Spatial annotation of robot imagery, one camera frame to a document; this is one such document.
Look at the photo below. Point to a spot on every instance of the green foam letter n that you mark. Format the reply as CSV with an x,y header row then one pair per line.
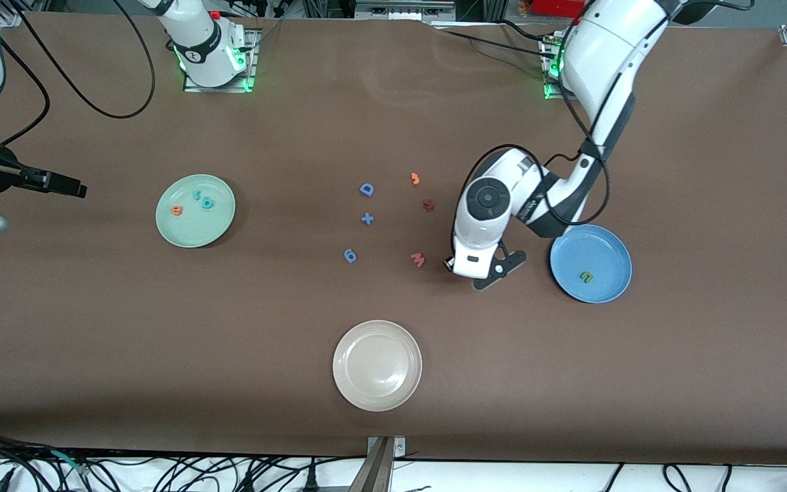
x,y
586,275

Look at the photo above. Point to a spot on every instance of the teal foam letter b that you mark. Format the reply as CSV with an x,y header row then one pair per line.
x,y
208,203

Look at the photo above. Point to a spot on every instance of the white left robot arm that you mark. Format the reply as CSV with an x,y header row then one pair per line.
x,y
602,55

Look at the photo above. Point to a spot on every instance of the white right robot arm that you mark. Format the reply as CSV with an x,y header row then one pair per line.
x,y
205,51

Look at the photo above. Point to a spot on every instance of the pink foam letter w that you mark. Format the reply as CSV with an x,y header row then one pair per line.
x,y
418,260

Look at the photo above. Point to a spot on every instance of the dark red foam letter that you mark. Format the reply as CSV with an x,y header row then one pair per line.
x,y
428,204

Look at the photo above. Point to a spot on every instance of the blue foam digit nine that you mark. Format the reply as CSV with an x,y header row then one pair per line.
x,y
352,258

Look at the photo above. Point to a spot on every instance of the blue foam letter D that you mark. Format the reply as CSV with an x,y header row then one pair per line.
x,y
364,189

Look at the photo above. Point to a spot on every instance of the beige plate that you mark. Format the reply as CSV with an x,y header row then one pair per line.
x,y
377,365

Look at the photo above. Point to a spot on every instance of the mint green plate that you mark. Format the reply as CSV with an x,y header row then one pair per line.
x,y
195,229

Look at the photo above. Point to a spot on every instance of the blue plate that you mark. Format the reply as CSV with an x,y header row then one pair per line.
x,y
605,260

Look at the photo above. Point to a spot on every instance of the aluminium profile bar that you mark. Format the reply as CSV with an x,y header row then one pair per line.
x,y
374,471

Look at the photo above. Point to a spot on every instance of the red box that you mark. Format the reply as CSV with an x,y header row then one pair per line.
x,y
557,7

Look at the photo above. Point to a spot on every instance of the small metal bracket plate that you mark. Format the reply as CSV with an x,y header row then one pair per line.
x,y
399,445

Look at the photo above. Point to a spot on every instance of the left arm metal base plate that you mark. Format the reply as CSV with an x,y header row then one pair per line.
x,y
549,94

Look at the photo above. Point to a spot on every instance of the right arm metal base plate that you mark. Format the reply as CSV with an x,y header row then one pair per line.
x,y
255,41

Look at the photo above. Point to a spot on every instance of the metal frame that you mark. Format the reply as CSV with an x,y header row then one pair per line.
x,y
404,8

